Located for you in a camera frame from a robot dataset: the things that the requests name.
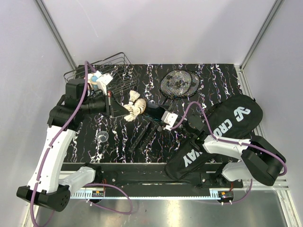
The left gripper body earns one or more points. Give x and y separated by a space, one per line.
109 110

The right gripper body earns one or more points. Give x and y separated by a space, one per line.
181 126

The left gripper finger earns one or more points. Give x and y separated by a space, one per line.
118 101
120 112

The black shuttlecock tube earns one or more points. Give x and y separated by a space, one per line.
155 111

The white shuttlecock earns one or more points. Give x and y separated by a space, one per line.
133 96
135 110
130 117

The clear tube lid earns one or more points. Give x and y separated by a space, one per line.
102 136

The black racket bag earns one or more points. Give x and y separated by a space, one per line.
232 119

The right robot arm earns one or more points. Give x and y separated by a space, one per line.
256 158

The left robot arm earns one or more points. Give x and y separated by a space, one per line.
45 188

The badminton racket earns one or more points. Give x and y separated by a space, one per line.
176 84
138 141

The blue butterfly mug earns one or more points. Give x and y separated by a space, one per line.
95 87

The orange white bowl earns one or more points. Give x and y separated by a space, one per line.
89 79

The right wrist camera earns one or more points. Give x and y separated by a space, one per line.
169 119

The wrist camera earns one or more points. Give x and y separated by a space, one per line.
103 80
169 119

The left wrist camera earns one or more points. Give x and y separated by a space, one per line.
103 80

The wire dish rack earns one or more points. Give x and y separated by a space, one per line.
118 66

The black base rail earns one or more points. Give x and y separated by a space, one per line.
150 181

